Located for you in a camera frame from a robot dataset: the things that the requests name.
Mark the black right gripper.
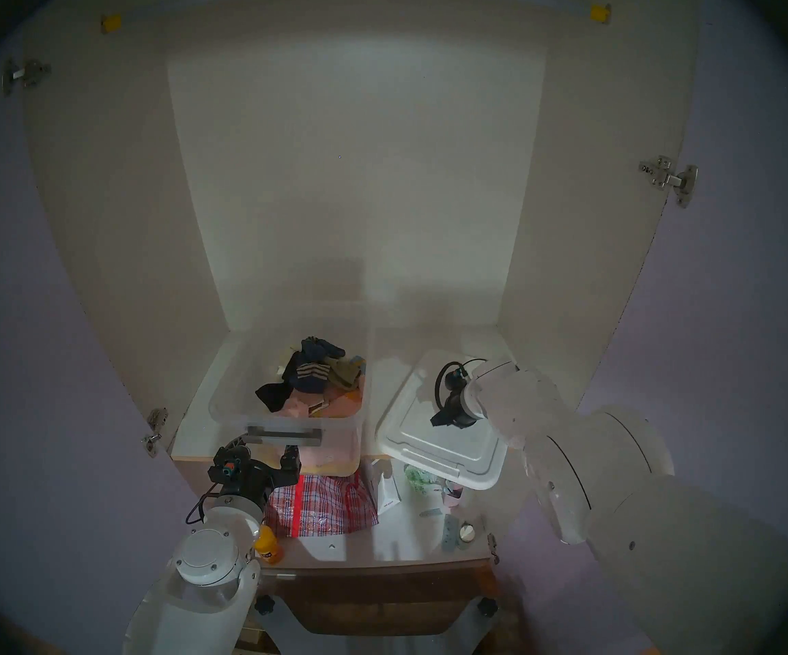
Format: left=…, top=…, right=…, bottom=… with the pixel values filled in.
left=431, top=385, right=487, bottom=429

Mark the black sock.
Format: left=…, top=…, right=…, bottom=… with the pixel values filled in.
left=255, top=381, right=293, bottom=412

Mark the orange cloth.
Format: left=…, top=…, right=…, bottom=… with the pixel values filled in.
left=319, top=374, right=366, bottom=416

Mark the red plaid woven bag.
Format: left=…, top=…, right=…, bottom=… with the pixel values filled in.
left=264, top=473, right=379, bottom=538

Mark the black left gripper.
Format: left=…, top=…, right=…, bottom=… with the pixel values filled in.
left=206, top=437, right=302, bottom=504

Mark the white carton box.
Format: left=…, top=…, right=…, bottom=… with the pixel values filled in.
left=373, top=469, right=403, bottom=518

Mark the clear plastic storage bin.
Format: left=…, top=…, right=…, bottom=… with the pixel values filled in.
left=208, top=299, right=374, bottom=477

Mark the green patterned pack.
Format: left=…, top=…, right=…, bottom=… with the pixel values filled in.
left=404, top=464, right=439, bottom=494

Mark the olive green sock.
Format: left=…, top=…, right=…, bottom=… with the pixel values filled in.
left=326, top=355, right=366, bottom=388

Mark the cream wardrobe cabinet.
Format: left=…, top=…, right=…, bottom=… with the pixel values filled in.
left=22, top=0, right=702, bottom=572

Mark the navy striped sock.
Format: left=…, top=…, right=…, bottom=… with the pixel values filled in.
left=280, top=336, right=345, bottom=394

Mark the pink cloth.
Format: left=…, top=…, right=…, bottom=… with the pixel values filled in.
left=281, top=394, right=359, bottom=467

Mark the brown wooden drawer front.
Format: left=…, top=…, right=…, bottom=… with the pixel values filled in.
left=261, top=562, right=504, bottom=637

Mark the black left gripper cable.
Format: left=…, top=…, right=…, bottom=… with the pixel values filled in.
left=186, top=486, right=221, bottom=527

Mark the lilac cabinet door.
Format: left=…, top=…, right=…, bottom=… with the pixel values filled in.
left=489, top=0, right=788, bottom=655
left=0, top=46, right=193, bottom=655

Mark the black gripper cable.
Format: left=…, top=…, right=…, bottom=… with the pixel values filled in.
left=433, top=359, right=490, bottom=410
left=186, top=486, right=221, bottom=527

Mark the orange bottle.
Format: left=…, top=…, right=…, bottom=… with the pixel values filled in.
left=255, top=524, right=285, bottom=566

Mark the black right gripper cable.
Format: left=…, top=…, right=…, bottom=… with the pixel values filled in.
left=433, top=359, right=490, bottom=410

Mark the white bin lid grey handle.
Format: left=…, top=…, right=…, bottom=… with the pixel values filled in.
left=375, top=348, right=509, bottom=491

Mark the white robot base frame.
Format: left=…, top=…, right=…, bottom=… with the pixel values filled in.
left=250, top=596, right=504, bottom=655

